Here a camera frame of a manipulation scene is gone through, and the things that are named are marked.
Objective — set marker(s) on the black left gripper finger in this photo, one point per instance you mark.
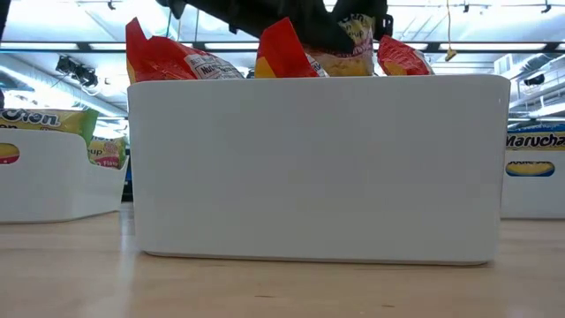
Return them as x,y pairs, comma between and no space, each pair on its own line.
331,37
362,6

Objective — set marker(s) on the green Maruchan noodle pack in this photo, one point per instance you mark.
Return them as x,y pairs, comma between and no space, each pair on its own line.
44,121
108,152
344,66

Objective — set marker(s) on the black overhead beam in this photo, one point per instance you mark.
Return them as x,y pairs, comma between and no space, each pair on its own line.
432,46

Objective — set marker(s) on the red Maruchan noodle pack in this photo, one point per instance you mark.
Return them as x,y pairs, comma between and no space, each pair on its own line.
280,53
399,57
159,57

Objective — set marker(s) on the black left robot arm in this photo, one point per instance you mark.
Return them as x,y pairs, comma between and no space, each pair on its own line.
172,6

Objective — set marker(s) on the white plastic bin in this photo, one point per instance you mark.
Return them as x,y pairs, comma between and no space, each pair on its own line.
53,185
529,199
318,168

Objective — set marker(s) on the black ceiling fixture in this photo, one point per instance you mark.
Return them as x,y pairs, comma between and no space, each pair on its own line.
535,79
77,70

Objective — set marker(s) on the blue Maruchan noodle pack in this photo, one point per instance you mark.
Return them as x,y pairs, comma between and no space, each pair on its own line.
536,139

